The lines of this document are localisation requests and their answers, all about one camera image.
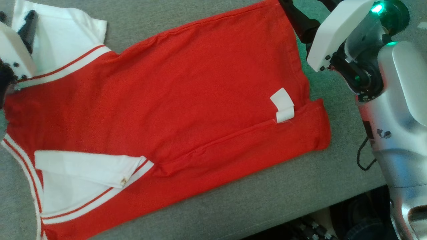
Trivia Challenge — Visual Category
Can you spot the red white-sleeved jersey shirt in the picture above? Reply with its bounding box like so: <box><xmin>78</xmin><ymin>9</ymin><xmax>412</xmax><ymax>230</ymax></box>
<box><xmin>0</xmin><ymin>0</ymin><xmax>333</xmax><ymax>240</ymax></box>

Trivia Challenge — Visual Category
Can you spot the large grey sofa seat cushion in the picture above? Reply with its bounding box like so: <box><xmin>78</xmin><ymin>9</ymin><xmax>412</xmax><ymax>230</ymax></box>
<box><xmin>0</xmin><ymin>0</ymin><xmax>427</xmax><ymax>240</ymax></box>

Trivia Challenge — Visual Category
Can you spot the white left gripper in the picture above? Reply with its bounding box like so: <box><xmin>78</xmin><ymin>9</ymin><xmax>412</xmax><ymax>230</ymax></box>
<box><xmin>0</xmin><ymin>9</ymin><xmax>38</xmax><ymax>81</ymax></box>

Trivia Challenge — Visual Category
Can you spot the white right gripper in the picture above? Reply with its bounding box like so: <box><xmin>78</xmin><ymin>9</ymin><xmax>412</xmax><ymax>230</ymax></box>
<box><xmin>278</xmin><ymin>0</ymin><xmax>377</xmax><ymax>73</ymax></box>

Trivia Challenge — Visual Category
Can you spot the thin black cable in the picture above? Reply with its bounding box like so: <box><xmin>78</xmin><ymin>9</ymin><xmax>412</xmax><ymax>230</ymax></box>
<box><xmin>356</xmin><ymin>136</ymin><xmax>378</xmax><ymax>172</ymax></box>

